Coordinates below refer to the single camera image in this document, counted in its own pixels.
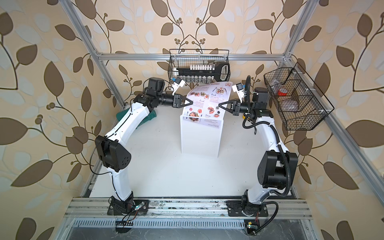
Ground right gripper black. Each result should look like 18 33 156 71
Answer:
219 99 256 117

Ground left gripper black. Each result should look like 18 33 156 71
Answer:
155 93 192 109

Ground printed paper restaurant menu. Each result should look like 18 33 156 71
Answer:
183 82 233 129

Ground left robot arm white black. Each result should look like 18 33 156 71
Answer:
95 77 193 213

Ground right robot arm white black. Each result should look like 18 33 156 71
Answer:
219 84 298 214

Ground white narrow menu rack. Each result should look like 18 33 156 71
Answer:
180 115 224 158

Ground green plastic tool case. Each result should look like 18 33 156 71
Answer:
112 106 157 134

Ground red item in basket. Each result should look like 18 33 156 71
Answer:
277 88 289 97

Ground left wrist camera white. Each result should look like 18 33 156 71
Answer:
171 77 185 94

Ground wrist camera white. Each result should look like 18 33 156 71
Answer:
232 83 246 103
171 77 185 94

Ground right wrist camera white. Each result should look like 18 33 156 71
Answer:
232 83 246 103

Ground black wire basket back wall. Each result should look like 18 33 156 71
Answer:
168 48 231 85

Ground black wire basket wall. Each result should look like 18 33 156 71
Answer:
168 48 231 85
264 63 335 131

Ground black wire basket right wall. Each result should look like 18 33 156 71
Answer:
264 63 335 131

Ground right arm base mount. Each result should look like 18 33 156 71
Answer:
226 190 269 218

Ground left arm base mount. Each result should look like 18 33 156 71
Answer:
107 197 149 216

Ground aluminium frame bars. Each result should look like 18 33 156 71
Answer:
58 0 384 205

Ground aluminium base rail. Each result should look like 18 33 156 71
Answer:
53 196 322 240

